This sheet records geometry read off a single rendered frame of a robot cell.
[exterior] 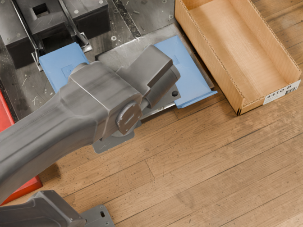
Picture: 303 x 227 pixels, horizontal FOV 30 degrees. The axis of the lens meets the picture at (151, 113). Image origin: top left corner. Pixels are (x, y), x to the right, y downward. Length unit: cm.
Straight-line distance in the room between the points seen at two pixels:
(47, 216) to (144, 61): 24
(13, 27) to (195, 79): 34
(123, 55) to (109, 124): 43
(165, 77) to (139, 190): 29
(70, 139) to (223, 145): 45
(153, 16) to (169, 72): 41
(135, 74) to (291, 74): 41
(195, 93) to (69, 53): 24
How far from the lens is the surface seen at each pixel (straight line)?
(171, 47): 107
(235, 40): 112
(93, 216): 96
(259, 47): 111
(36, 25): 105
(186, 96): 102
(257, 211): 98
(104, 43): 111
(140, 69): 72
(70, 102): 63
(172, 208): 97
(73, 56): 99
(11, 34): 105
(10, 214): 71
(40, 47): 102
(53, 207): 81
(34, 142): 59
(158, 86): 74
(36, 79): 109
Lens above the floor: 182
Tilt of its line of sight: 64 degrees down
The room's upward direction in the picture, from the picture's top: 1 degrees counter-clockwise
